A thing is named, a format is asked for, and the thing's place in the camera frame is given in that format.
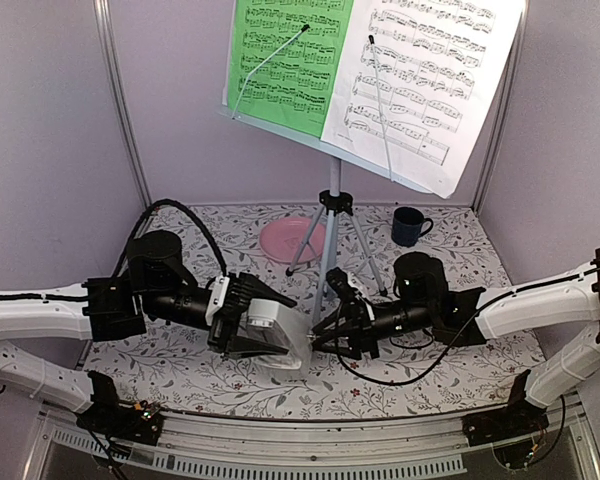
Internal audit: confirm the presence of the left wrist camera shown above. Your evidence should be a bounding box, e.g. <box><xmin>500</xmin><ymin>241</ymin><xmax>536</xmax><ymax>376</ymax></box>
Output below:
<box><xmin>205</xmin><ymin>276</ymin><xmax>230</xmax><ymax>327</ymax></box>

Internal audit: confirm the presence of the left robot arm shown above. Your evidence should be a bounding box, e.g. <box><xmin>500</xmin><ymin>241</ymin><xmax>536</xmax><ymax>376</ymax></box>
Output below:
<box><xmin>0</xmin><ymin>230</ymin><xmax>308</xmax><ymax>434</ymax></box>

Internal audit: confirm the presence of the right aluminium frame post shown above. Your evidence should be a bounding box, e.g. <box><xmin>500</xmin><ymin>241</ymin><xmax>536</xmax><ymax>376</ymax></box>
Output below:
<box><xmin>471</xmin><ymin>1</ymin><xmax>530</xmax><ymax>216</ymax></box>

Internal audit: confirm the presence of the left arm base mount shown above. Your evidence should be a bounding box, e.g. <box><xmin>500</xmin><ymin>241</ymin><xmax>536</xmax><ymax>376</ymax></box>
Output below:
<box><xmin>76</xmin><ymin>371</ymin><xmax>164</xmax><ymax>446</ymax></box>

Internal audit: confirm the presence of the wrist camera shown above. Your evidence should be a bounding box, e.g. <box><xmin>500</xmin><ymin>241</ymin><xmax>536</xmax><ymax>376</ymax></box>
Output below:
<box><xmin>205</xmin><ymin>276</ymin><xmax>230</xmax><ymax>327</ymax></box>
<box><xmin>326</xmin><ymin>267</ymin><xmax>372</xmax><ymax>321</ymax></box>

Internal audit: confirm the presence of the aluminium frame post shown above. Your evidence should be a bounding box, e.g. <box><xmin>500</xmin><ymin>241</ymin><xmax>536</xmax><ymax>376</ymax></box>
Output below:
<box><xmin>93</xmin><ymin>0</ymin><xmax>153</xmax><ymax>208</ymax></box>
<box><xmin>471</xmin><ymin>1</ymin><xmax>530</xmax><ymax>216</ymax></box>

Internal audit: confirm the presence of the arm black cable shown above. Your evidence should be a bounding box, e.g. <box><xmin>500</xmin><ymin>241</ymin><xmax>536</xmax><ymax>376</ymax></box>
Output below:
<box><xmin>112</xmin><ymin>198</ymin><xmax>229</xmax><ymax>281</ymax></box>
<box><xmin>332</xmin><ymin>294</ymin><xmax>511</xmax><ymax>386</ymax></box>

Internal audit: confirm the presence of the front aluminium rail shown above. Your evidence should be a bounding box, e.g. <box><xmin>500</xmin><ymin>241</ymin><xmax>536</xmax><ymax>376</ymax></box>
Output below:
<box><xmin>23</xmin><ymin>393</ymin><xmax>600</xmax><ymax>479</ymax></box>

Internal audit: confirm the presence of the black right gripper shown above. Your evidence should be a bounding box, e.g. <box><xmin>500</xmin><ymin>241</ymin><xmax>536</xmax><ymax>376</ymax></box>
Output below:
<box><xmin>312</xmin><ymin>300</ymin><xmax>435</xmax><ymax>361</ymax></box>

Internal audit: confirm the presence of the dark blue cup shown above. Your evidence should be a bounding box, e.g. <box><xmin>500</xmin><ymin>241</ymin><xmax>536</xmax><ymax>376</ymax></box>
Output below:
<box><xmin>391</xmin><ymin>207</ymin><xmax>434</xmax><ymax>247</ymax></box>

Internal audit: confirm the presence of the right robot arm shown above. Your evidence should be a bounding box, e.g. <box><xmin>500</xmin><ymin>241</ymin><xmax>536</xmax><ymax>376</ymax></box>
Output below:
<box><xmin>312</xmin><ymin>248</ymin><xmax>600</xmax><ymax>436</ymax></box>

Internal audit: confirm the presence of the pink plastic plate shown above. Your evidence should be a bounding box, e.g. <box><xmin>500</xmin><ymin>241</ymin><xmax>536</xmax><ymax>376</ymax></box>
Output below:
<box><xmin>259</xmin><ymin>217</ymin><xmax>326</xmax><ymax>265</ymax></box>

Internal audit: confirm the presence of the grey perforated music stand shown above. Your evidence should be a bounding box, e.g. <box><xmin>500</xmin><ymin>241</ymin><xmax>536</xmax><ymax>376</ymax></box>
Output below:
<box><xmin>217</xmin><ymin>0</ymin><xmax>526</xmax><ymax>351</ymax></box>

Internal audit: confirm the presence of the white sheet music paper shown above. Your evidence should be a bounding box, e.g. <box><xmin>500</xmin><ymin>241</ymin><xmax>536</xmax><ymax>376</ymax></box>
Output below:
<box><xmin>321</xmin><ymin>1</ymin><xmax>525</xmax><ymax>198</ymax></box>

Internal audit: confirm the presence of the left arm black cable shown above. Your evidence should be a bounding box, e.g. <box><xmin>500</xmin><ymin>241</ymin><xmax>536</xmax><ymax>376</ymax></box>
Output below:
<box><xmin>112</xmin><ymin>198</ymin><xmax>229</xmax><ymax>281</ymax></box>

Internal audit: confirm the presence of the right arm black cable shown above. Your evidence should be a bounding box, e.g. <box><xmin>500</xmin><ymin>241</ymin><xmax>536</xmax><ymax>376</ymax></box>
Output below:
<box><xmin>332</xmin><ymin>294</ymin><xmax>511</xmax><ymax>386</ymax></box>

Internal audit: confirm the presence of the white metronome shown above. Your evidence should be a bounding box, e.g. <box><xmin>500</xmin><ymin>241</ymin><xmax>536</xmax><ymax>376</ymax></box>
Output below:
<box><xmin>246</xmin><ymin>299</ymin><xmax>312</xmax><ymax>381</ymax></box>

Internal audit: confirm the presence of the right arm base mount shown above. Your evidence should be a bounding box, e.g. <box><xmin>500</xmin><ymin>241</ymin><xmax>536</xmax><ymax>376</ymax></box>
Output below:
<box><xmin>462</xmin><ymin>370</ymin><xmax>549</xmax><ymax>469</ymax></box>

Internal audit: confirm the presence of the left aluminium frame post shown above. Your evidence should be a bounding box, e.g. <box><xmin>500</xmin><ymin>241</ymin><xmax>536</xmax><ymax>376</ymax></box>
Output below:
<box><xmin>93</xmin><ymin>0</ymin><xmax>153</xmax><ymax>208</ymax></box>

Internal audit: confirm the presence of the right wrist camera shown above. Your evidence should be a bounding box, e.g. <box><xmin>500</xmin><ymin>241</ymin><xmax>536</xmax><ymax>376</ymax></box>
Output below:
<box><xmin>326</xmin><ymin>267</ymin><xmax>372</xmax><ymax>321</ymax></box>

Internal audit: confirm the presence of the green sheet music paper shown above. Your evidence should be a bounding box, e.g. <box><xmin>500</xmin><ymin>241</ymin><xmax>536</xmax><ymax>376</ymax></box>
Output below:
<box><xmin>226</xmin><ymin>0</ymin><xmax>353</xmax><ymax>137</ymax></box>

